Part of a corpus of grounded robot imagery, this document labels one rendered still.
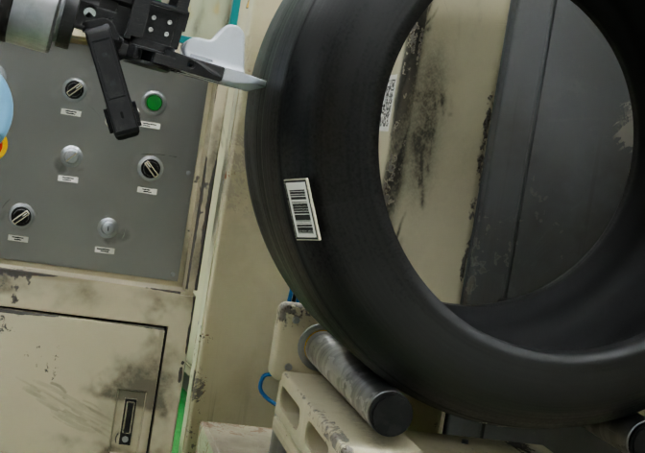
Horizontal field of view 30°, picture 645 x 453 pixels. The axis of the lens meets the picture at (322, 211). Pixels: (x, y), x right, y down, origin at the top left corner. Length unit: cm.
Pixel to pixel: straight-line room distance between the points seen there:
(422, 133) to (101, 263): 58
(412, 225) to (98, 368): 56
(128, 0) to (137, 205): 70
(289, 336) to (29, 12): 56
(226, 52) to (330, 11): 12
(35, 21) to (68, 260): 75
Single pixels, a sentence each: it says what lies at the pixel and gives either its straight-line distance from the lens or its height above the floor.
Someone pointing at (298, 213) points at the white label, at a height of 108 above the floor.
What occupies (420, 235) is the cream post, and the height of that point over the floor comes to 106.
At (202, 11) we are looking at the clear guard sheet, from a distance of 186.
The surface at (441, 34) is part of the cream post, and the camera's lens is 156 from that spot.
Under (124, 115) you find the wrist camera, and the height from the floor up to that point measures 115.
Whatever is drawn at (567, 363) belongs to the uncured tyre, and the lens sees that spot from 122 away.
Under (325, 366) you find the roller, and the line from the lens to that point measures 140.
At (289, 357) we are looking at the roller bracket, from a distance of 152.
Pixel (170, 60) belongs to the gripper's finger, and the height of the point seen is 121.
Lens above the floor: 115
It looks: 3 degrees down
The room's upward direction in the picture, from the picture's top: 9 degrees clockwise
